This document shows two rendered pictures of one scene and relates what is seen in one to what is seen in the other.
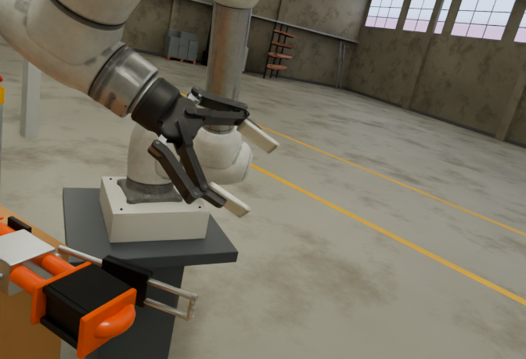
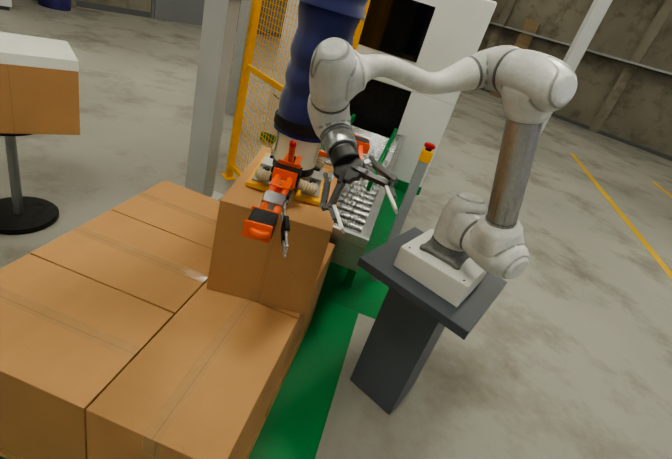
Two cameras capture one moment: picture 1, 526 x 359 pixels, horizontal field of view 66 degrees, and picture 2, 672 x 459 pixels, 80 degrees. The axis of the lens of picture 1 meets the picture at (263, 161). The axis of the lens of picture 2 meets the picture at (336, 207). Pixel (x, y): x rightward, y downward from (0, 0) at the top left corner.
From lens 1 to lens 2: 75 cm
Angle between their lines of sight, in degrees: 58
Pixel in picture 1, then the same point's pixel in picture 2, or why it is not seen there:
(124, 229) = (403, 261)
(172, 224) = (435, 278)
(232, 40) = (510, 147)
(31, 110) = not seen: hidden behind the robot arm
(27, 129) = not seen: hidden behind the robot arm
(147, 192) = (436, 248)
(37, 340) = (303, 270)
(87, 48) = (318, 120)
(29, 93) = not seen: hidden behind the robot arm
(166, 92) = (342, 151)
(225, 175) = (486, 263)
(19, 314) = (298, 248)
